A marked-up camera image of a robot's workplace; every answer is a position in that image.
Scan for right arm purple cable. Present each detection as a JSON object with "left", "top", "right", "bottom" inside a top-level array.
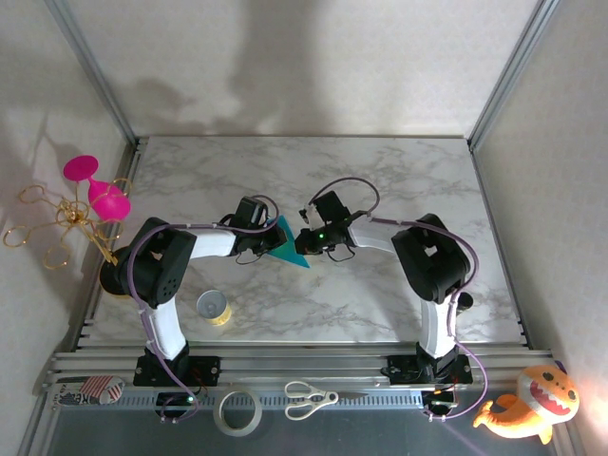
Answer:
[{"left": 308, "top": 176, "right": 490, "bottom": 424}]

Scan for aluminium frame post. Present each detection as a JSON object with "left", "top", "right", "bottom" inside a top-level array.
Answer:
[
  {"left": 467, "top": 0, "right": 558, "bottom": 152},
  {"left": 45, "top": 0, "right": 140, "bottom": 146}
]

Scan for clear tape roll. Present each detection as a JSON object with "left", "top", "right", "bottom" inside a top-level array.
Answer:
[{"left": 212, "top": 387, "right": 264, "bottom": 439}]

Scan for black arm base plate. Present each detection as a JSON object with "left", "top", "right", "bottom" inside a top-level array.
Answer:
[
  {"left": 387, "top": 353, "right": 474, "bottom": 386},
  {"left": 132, "top": 354, "right": 222, "bottom": 388}
]

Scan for yellow label tin can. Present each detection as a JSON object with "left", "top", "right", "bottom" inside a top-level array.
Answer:
[{"left": 196, "top": 289, "right": 234, "bottom": 328}]

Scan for flag patterned pouch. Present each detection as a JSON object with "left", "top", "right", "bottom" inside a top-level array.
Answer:
[{"left": 50, "top": 374, "right": 126, "bottom": 408}]

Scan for aluminium rail base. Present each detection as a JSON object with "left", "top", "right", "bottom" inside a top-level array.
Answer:
[{"left": 31, "top": 344, "right": 557, "bottom": 395}]

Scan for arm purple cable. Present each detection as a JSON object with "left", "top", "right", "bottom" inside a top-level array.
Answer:
[
  {"left": 308, "top": 176, "right": 490, "bottom": 424},
  {"left": 127, "top": 194, "right": 281, "bottom": 425}
]

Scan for black controller board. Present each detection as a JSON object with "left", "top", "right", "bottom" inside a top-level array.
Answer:
[
  {"left": 421, "top": 387, "right": 460, "bottom": 412},
  {"left": 155, "top": 391, "right": 203, "bottom": 419}
]

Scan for pink plastic wine glass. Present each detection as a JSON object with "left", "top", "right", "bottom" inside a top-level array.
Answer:
[{"left": 64, "top": 155, "right": 132, "bottom": 223}]

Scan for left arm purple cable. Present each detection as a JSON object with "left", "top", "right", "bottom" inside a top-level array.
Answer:
[{"left": 127, "top": 194, "right": 281, "bottom": 425}]

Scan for gold wire glass rack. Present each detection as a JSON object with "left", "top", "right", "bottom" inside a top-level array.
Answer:
[{"left": 2, "top": 178, "right": 135, "bottom": 301}]

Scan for orange shark plush toy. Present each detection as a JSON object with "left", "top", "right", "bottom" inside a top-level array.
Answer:
[{"left": 472, "top": 360, "right": 581, "bottom": 446}]

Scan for teal cloth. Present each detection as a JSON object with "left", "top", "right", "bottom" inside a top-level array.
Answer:
[{"left": 264, "top": 215, "right": 313, "bottom": 270}]

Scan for slotted grey cable duct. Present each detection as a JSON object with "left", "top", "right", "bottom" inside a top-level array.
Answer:
[{"left": 55, "top": 391, "right": 425, "bottom": 410}]

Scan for white handled scissors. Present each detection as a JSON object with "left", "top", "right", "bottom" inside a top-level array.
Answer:
[{"left": 283, "top": 380, "right": 371, "bottom": 422}]

